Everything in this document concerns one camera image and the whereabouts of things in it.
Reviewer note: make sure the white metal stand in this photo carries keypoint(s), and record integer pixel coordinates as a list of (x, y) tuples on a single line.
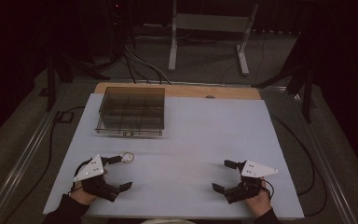
[(211, 22)]

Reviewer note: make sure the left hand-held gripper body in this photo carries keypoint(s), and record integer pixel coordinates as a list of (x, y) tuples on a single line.
[(90, 171)]

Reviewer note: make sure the clear dark compartment box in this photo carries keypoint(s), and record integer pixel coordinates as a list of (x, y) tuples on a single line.
[(132, 112)]

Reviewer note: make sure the white table mat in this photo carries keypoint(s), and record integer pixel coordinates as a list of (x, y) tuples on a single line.
[(199, 140)]

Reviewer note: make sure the person's left hand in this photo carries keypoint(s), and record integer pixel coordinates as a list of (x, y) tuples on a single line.
[(80, 196)]

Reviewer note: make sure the pale round thing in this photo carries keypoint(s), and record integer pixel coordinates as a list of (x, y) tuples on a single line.
[(167, 221)]

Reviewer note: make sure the person's right hand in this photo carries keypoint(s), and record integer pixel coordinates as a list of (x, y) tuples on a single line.
[(259, 203)]

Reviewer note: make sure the aluminium floor rail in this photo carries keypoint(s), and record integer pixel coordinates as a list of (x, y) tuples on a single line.
[(21, 161), (326, 161)]

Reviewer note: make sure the black stand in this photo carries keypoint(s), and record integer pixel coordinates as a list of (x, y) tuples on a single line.
[(62, 67), (301, 74)]

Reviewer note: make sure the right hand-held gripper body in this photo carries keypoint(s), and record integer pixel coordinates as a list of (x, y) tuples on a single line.
[(254, 169)]

